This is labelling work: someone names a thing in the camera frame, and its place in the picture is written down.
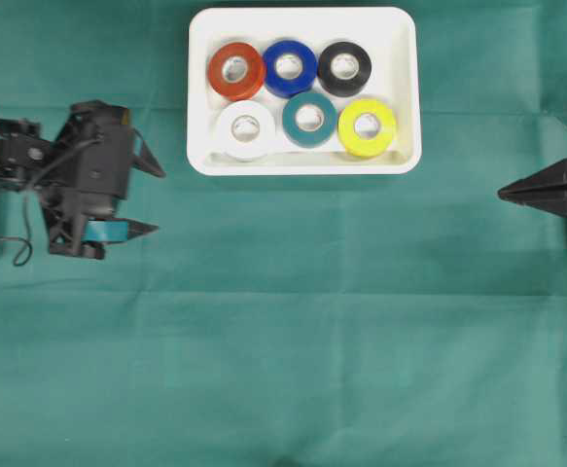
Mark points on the black tape roll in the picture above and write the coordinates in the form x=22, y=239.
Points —
x=344, y=68

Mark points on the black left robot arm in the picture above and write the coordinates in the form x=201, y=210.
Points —
x=24, y=154

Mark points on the red tape roll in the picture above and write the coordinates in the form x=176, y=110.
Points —
x=236, y=71

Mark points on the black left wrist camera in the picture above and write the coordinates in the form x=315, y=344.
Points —
x=100, y=172

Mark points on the white plastic case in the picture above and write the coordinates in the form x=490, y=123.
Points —
x=388, y=34

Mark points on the green tape roll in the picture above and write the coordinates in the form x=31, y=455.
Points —
x=309, y=119

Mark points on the blue tape roll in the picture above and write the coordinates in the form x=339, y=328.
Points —
x=291, y=68

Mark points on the yellow tape roll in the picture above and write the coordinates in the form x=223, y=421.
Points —
x=366, y=128

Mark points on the white tape roll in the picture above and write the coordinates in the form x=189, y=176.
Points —
x=245, y=130

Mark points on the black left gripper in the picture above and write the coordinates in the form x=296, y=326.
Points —
x=65, y=208

